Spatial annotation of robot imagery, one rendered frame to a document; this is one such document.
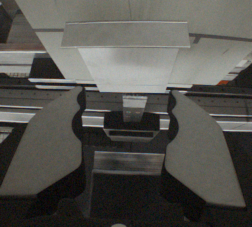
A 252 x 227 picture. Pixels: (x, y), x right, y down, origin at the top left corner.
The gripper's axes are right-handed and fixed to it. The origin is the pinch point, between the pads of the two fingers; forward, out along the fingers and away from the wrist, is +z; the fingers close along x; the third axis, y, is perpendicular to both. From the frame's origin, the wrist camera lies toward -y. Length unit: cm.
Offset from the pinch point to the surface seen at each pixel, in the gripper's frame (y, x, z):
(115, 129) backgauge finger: 19.8, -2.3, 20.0
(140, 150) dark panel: 46, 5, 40
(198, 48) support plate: -1.9, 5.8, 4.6
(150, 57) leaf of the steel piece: -0.6, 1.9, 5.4
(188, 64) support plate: 0.2, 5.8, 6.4
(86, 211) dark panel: 60, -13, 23
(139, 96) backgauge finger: 7.0, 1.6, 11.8
